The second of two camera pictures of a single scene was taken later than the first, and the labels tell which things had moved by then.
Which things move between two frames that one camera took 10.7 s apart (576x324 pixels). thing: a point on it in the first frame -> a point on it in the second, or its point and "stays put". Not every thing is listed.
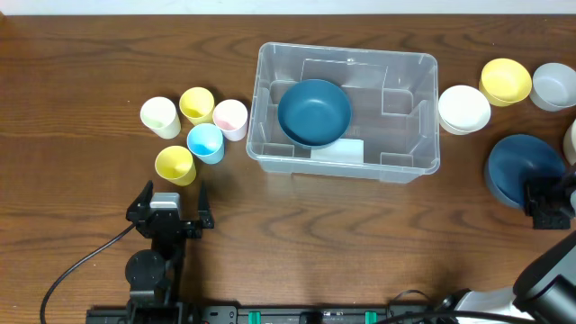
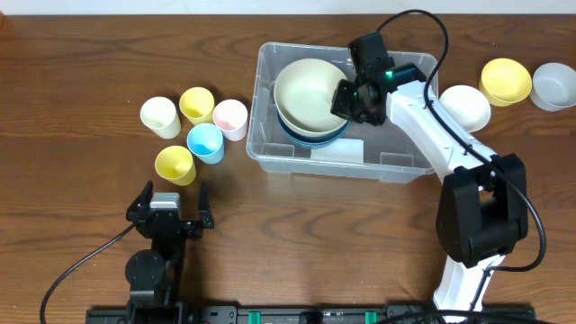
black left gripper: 168,220 stays put
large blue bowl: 512,158 -> 313,139
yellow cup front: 175,165 stays put
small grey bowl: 553,87 stays put
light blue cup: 206,142 stays put
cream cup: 159,115 stays put
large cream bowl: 569,143 -> 303,94
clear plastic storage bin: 345,113 stays put
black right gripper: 544,203 -> 349,104
